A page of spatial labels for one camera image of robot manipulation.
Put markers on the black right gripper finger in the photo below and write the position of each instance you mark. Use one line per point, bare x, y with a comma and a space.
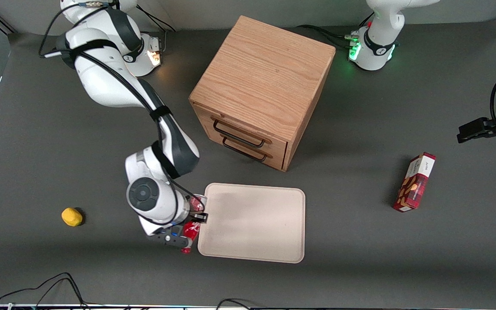
200, 217

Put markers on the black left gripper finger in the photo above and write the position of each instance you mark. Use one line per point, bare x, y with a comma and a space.
474, 125
472, 137

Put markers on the red coke bottle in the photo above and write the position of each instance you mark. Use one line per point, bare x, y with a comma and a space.
192, 232

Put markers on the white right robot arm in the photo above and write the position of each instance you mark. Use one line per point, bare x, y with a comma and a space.
110, 82

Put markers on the beige rectangular tray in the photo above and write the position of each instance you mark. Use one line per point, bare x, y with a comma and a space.
252, 223

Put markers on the red cookie box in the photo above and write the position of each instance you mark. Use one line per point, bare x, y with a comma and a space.
415, 183

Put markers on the yellow lemon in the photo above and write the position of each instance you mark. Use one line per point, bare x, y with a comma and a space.
72, 217

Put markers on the wooden drawer cabinet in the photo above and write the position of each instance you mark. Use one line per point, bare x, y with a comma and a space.
265, 77

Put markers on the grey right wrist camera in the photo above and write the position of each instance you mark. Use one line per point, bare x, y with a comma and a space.
168, 239

